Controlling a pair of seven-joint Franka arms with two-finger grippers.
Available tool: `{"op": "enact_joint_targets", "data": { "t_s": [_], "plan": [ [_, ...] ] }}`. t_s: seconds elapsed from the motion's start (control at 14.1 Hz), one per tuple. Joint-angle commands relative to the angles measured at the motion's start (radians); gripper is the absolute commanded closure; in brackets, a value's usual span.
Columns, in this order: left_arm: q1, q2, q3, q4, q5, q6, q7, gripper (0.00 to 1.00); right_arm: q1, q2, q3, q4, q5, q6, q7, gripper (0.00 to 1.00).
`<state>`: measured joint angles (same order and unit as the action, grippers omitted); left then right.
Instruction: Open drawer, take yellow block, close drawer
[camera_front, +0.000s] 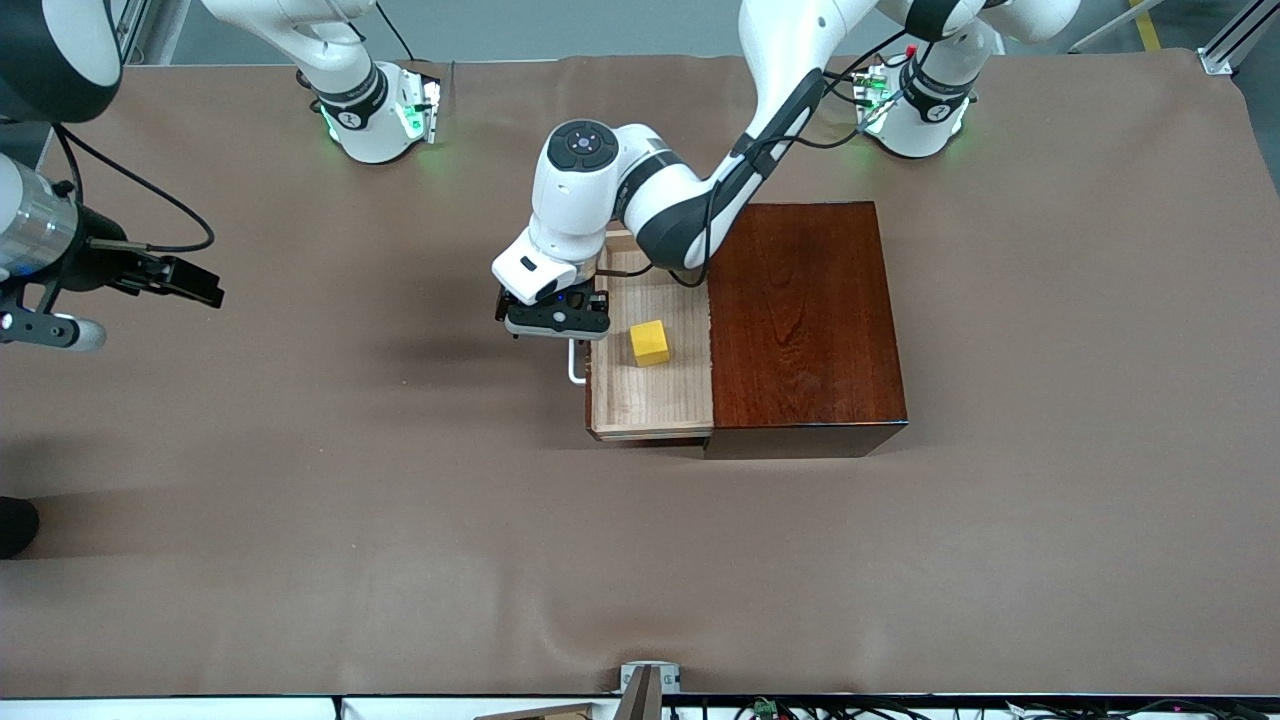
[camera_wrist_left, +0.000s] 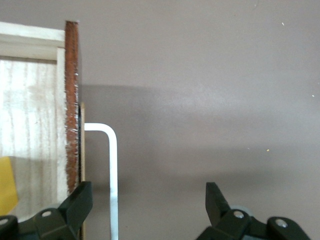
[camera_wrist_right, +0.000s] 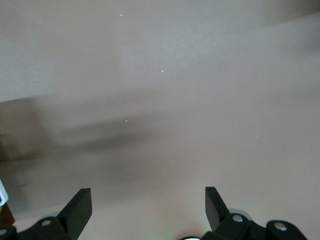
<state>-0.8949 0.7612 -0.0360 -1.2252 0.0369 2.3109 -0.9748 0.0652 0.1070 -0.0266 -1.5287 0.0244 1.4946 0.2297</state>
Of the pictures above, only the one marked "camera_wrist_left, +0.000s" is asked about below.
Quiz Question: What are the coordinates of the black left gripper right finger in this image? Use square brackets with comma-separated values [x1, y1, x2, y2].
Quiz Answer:
[197, 181, 312, 240]

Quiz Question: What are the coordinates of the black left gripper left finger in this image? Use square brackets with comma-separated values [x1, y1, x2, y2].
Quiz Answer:
[0, 181, 94, 240]

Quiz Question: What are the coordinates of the yellow block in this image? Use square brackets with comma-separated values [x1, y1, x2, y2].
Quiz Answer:
[0, 156, 20, 217]

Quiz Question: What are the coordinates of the light wood drawer white handle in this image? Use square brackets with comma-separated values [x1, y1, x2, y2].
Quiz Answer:
[0, 19, 119, 240]

